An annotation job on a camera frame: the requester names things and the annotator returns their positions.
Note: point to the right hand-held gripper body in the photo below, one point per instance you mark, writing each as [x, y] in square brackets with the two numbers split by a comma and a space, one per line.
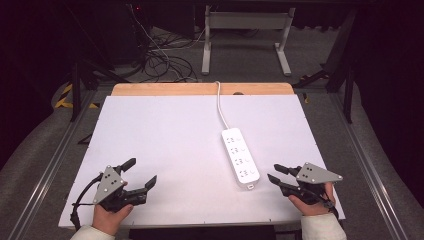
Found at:
[315, 175]

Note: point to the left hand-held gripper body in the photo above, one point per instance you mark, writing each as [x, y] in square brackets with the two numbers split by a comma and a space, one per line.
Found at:
[108, 181]

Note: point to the white power strip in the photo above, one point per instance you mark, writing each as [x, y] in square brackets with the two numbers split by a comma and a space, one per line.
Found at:
[240, 158]

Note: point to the person's right hand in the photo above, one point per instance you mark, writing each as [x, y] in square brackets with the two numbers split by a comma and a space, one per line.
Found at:
[313, 208]

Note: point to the person's left hand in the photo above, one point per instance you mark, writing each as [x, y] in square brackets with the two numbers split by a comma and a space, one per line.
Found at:
[108, 218]

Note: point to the black panel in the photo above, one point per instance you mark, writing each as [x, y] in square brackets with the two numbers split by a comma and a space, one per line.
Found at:
[201, 233]

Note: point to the black metal stand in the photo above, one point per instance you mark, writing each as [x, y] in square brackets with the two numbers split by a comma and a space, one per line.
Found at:
[348, 83]
[76, 90]

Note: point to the yellow black hazard tape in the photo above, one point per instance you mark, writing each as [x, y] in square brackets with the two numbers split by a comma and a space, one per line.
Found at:
[64, 100]

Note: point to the black curtain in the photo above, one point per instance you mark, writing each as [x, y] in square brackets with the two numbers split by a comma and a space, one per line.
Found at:
[26, 66]
[393, 83]

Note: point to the black equipment case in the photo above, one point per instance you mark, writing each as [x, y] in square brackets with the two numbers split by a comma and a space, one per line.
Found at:
[131, 30]

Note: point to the small black bracket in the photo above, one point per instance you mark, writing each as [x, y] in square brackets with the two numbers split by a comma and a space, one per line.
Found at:
[85, 139]

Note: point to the aluminium rail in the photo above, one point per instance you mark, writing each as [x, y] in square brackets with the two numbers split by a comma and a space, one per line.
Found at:
[46, 175]
[366, 160]

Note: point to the white metal stand frame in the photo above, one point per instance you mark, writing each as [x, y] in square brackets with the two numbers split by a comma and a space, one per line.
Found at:
[246, 20]

